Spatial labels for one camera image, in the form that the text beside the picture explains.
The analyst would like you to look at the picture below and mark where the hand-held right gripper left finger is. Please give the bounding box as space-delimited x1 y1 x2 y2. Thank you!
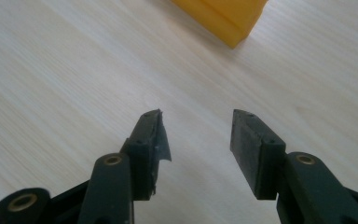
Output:
76 108 172 224

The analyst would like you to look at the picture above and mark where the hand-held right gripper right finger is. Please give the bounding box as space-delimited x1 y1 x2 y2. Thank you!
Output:
229 108 358 224

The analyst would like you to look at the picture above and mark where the yellow block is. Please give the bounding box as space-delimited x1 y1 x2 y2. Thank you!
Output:
171 0 269 49

